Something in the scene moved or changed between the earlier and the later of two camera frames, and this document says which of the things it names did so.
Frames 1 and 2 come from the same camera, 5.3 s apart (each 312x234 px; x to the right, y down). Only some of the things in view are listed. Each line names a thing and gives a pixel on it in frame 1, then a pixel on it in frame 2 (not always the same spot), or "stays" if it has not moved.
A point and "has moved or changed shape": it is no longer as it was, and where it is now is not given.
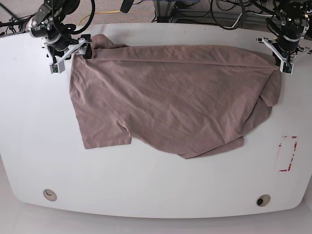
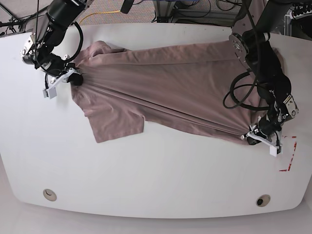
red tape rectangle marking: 292,155 stays
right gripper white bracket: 286,67 → 253,139
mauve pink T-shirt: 189,101 has moved or changed shape
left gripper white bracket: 58,66 → 75,79
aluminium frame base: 165,12 stays
